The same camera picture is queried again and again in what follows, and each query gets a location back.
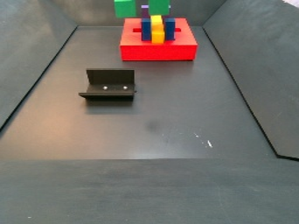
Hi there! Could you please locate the purple block left front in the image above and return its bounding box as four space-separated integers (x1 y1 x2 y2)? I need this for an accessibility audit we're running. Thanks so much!
142 4 150 18

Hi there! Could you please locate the blue block right rear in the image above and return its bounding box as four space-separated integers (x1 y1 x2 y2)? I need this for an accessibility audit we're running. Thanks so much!
142 18 152 41

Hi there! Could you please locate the blue block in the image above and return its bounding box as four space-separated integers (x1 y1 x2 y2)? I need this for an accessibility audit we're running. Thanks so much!
164 17 175 40
142 18 152 41

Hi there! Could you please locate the blue block left rear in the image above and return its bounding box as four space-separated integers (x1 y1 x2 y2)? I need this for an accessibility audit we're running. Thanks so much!
164 17 175 40

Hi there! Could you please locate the green bridge-shaped object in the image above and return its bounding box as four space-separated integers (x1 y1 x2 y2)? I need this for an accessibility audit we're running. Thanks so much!
114 0 171 18

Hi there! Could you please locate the yellow long bar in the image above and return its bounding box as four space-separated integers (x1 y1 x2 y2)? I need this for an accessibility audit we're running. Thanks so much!
151 15 164 44

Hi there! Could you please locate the black angle fixture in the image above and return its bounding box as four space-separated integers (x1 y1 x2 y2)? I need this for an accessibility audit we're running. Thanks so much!
79 68 136 100

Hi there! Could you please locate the red base board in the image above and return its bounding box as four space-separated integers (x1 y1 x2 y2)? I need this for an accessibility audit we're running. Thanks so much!
119 18 199 61

